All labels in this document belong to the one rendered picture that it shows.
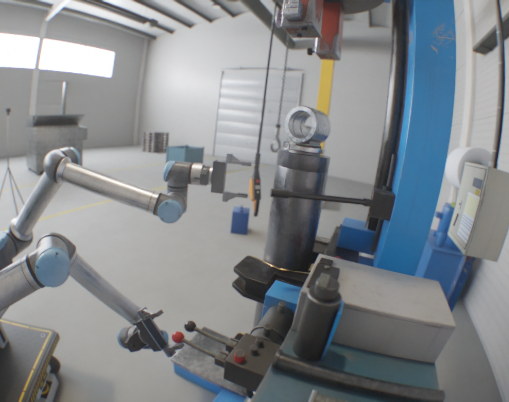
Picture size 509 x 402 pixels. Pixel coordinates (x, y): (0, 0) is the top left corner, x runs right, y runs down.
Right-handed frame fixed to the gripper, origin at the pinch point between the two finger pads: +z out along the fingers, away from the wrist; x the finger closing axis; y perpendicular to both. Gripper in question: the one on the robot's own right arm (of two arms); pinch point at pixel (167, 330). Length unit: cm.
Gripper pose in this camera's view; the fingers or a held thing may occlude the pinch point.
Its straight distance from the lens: 93.7
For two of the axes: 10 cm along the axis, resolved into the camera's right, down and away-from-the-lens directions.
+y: 4.0, -2.0, 8.9
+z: 7.7, -4.6, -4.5
